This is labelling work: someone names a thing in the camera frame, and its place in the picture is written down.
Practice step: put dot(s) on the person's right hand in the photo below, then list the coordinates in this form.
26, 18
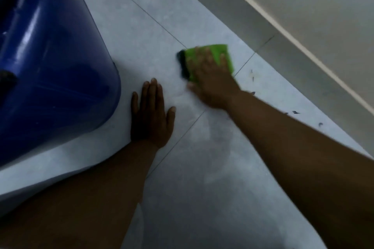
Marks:
214, 85

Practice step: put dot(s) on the person's left hand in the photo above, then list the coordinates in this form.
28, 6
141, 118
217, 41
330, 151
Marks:
150, 123

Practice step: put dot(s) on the person's left middle finger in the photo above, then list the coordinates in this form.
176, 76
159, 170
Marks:
153, 94

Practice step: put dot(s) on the person's right thumb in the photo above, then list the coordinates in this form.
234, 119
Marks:
194, 88

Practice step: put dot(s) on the person's left little finger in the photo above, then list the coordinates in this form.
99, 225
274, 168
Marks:
134, 104

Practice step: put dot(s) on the person's left thumb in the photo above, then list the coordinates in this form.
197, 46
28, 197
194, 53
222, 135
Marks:
171, 117

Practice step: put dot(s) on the green scrub sponge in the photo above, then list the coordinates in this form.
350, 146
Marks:
217, 53

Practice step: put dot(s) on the person's left forearm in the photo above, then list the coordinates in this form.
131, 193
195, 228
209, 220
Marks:
79, 199

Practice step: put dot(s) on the person's right forearm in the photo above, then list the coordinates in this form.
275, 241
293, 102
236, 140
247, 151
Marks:
306, 164

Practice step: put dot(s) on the blue plastic barrel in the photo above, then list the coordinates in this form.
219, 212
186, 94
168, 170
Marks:
49, 62

